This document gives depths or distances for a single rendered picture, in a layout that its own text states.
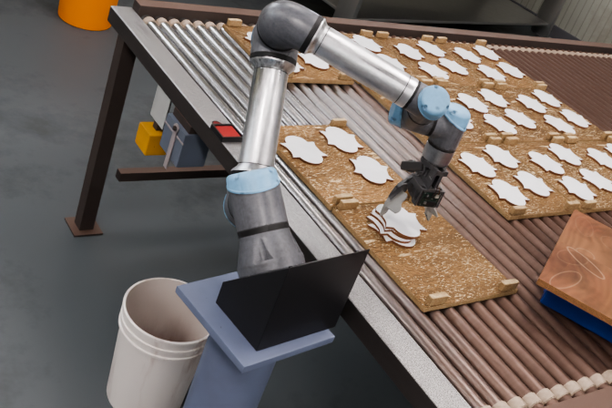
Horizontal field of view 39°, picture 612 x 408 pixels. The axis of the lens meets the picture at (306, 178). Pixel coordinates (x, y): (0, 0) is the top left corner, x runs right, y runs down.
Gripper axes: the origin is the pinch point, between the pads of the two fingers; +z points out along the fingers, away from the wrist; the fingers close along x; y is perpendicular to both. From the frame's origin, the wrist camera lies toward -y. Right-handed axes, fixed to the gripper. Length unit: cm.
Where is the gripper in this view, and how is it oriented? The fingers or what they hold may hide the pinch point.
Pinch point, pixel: (402, 217)
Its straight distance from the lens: 231.7
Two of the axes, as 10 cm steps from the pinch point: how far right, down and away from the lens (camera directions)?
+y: 3.0, 5.6, -7.7
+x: 9.0, 1.0, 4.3
